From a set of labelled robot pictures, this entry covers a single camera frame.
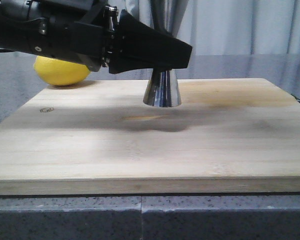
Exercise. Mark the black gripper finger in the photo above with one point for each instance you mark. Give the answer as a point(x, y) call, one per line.
point(138, 46)

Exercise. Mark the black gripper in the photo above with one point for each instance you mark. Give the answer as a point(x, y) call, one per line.
point(78, 31)

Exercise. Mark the steel jigger measuring cup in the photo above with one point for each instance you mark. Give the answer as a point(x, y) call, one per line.
point(162, 88)

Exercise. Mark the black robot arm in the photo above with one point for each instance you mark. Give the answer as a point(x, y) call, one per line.
point(14, 25)

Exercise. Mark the yellow lemon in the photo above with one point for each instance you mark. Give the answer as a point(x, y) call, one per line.
point(59, 72)

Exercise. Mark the grey curtain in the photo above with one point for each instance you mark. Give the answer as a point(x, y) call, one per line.
point(241, 27)

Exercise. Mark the wooden cutting board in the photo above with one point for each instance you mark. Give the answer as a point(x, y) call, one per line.
point(227, 136)

